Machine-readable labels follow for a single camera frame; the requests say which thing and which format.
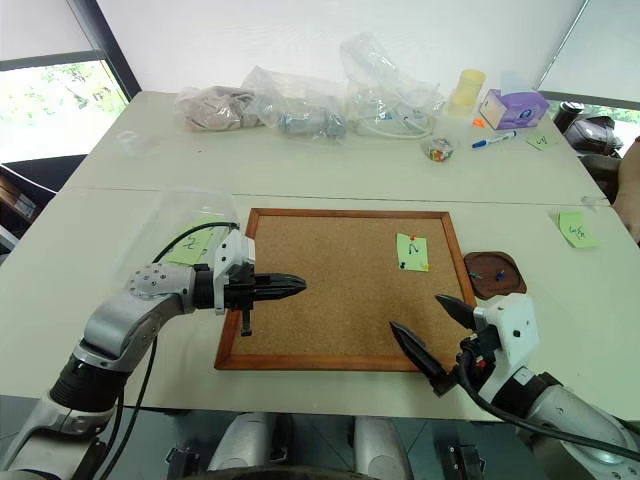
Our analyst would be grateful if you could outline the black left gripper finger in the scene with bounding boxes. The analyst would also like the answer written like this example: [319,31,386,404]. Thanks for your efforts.
[254,272,307,290]
[254,285,307,303]

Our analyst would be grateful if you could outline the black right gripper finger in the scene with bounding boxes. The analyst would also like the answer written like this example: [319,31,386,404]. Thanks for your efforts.
[434,294,477,331]
[389,320,447,385]

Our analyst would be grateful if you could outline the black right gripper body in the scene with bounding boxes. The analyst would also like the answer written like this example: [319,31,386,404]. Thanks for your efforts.
[429,334,502,399]

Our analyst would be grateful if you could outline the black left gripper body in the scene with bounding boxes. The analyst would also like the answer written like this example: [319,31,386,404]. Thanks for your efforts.
[223,267,262,338]

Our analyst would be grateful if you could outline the wood framed cork board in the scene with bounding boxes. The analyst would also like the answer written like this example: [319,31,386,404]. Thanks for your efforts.
[214,207,479,373]

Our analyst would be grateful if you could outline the large green paper note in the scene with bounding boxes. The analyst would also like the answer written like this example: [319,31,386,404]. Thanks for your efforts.
[161,215,237,267]

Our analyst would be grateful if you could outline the green sticky note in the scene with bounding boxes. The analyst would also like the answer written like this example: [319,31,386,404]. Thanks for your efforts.
[395,232,432,273]

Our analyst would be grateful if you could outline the green sticky note pad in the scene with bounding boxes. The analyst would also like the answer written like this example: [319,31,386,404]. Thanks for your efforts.
[554,210,600,250]

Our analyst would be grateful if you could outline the clear container of colourful pushpins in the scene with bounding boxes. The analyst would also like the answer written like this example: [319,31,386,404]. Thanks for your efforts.
[420,135,459,164]

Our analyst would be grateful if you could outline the small green written note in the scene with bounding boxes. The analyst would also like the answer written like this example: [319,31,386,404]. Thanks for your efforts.
[525,133,560,152]

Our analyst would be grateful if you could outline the dark brown wooden tray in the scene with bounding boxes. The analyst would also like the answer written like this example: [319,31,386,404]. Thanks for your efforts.
[463,250,529,300]

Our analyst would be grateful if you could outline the clear plastic sheet cover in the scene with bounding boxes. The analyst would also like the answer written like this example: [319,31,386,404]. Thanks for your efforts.
[118,186,242,268]

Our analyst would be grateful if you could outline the silver rounded robot leg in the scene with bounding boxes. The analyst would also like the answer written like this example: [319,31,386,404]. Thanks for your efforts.
[353,416,415,477]
[206,411,272,472]

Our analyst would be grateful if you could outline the plastic bag with grey items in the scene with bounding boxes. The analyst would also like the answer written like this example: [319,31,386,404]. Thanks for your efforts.
[241,65,350,147]

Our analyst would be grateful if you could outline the blue whiteboard marker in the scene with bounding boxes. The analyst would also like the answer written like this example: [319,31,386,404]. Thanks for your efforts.
[470,130,519,150]

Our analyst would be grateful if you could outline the plastic bag beige items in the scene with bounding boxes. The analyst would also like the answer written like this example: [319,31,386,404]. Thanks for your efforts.
[172,85,262,134]

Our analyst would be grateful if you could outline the bystander pale bare limb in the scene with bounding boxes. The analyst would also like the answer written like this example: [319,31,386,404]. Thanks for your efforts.
[612,133,640,242]

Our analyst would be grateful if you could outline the purple tissue box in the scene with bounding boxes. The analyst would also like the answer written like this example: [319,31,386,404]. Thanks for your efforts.
[478,69,551,132]

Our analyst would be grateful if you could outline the dark brown leather chair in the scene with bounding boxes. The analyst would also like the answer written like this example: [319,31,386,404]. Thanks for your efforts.
[551,99,627,204]

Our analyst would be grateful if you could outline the dark wooden shelf unit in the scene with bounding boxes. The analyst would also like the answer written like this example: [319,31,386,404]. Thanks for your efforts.
[0,163,55,254]

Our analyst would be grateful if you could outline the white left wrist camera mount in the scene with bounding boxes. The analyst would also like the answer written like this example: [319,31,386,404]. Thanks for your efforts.
[211,231,258,317]

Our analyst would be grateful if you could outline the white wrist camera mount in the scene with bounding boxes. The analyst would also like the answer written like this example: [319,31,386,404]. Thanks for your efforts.
[211,231,258,317]
[471,293,542,402]

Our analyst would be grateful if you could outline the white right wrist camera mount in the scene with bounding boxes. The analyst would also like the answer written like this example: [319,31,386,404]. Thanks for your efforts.
[471,293,542,402]

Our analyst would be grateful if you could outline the black metal bracket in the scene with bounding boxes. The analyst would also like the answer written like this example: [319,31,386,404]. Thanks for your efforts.
[165,443,202,467]
[446,441,487,477]

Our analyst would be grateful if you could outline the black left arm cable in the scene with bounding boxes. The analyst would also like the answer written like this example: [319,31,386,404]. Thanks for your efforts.
[97,221,242,474]

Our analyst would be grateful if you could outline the clear bag with white cable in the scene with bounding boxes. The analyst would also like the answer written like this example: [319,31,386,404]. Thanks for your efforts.
[339,31,447,141]

